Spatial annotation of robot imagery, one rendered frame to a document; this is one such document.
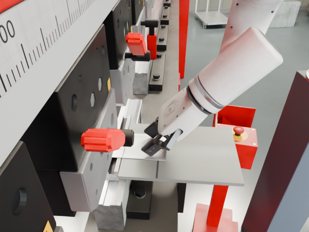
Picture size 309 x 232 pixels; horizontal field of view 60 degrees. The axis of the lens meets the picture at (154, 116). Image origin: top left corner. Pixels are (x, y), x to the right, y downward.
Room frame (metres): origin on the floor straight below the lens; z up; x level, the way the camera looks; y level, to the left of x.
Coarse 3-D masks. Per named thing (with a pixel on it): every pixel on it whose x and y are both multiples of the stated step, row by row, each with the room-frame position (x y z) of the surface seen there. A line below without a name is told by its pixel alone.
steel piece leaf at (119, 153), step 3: (120, 147) 0.46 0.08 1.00; (123, 147) 0.46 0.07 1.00; (117, 150) 0.45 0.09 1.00; (120, 150) 0.45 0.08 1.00; (123, 150) 0.45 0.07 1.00; (114, 153) 0.44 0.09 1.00; (117, 153) 0.44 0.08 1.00; (120, 153) 0.44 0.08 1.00; (114, 156) 0.43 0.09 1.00; (117, 156) 0.43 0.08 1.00; (120, 156) 0.43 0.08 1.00
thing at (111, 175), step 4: (120, 116) 0.58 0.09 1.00; (128, 116) 0.58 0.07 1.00; (120, 120) 0.56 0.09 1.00; (124, 120) 0.57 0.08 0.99; (128, 120) 0.56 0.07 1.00; (120, 124) 0.55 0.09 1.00; (124, 124) 0.56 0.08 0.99; (128, 124) 0.55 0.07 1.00; (120, 128) 0.54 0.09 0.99; (124, 128) 0.54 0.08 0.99; (128, 128) 0.53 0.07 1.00; (112, 160) 0.43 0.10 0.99; (116, 160) 0.42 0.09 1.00; (112, 164) 0.41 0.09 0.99; (112, 168) 0.40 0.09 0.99; (108, 172) 0.39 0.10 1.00; (112, 172) 0.39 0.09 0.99; (116, 172) 0.39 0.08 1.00; (108, 176) 0.39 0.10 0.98; (112, 176) 0.39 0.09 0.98; (116, 176) 0.39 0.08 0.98; (116, 180) 0.39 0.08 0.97
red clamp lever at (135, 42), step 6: (126, 36) 0.34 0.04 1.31; (132, 36) 0.34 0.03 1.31; (138, 36) 0.34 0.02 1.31; (126, 42) 0.34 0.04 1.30; (132, 42) 0.34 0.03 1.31; (138, 42) 0.34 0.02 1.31; (144, 42) 0.36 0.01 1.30; (132, 48) 0.35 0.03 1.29; (138, 48) 0.35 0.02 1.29; (144, 48) 0.36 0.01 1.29; (126, 54) 0.40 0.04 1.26; (132, 54) 0.40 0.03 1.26; (138, 54) 0.37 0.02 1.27; (144, 54) 0.40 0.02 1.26; (150, 54) 0.41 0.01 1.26; (132, 60) 0.40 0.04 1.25; (138, 60) 0.40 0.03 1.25; (144, 60) 0.40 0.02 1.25
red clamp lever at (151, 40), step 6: (144, 24) 0.61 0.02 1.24; (150, 24) 0.60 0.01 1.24; (156, 24) 0.60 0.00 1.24; (150, 30) 0.61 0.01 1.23; (150, 36) 0.61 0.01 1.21; (156, 36) 0.61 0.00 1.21; (150, 42) 0.60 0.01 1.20; (156, 42) 0.62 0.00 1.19; (150, 48) 0.60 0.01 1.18; (156, 48) 0.62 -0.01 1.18; (156, 54) 0.62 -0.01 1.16
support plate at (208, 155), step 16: (144, 128) 0.53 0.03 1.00; (208, 128) 0.53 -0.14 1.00; (224, 128) 0.53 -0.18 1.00; (176, 144) 0.47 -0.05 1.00; (192, 144) 0.47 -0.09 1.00; (208, 144) 0.47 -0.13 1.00; (224, 144) 0.47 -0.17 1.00; (128, 160) 0.42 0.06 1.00; (144, 160) 0.42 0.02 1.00; (176, 160) 0.42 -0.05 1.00; (192, 160) 0.42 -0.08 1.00; (208, 160) 0.42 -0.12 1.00; (224, 160) 0.42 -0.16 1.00; (128, 176) 0.37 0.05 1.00; (144, 176) 0.37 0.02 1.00; (160, 176) 0.37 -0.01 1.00; (176, 176) 0.37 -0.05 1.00; (192, 176) 0.37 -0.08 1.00; (208, 176) 0.37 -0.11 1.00; (224, 176) 0.37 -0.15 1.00; (240, 176) 0.37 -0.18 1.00
